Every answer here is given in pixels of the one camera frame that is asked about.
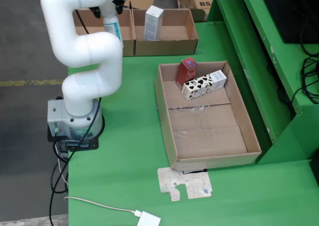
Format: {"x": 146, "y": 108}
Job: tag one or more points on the flattened patterned carton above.
{"x": 194, "y": 183}

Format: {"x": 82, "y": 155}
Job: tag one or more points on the grey base control box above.
{"x": 53, "y": 116}

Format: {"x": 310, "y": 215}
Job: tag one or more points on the divided cardboard box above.
{"x": 169, "y": 46}

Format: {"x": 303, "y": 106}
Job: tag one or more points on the cow print carton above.
{"x": 199, "y": 85}

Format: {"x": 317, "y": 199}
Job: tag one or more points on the black monitor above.
{"x": 286, "y": 11}

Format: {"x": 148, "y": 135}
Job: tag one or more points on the white bottle teal label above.
{"x": 113, "y": 26}

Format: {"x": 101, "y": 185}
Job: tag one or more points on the green metal shelf frame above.
{"x": 249, "y": 49}

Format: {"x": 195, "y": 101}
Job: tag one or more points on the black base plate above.
{"x": 92, "y": 145}

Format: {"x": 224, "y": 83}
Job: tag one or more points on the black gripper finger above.
{"x": 120, "y": 1}
{"x": 96, "y": 11}

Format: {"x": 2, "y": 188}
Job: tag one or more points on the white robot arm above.
{"x": 82, "y": 49}

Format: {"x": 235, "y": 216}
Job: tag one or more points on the white d'Alba carton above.
{"x": 152, "y": 24}

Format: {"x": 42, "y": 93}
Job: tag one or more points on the shallow cardboard tray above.
{"x": 224, "y": 146}

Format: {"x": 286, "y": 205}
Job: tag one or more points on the white power adapter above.
{"x": 148, "y": 219}

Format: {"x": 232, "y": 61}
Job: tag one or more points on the red small carton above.
{"x": 185, "y": 71}

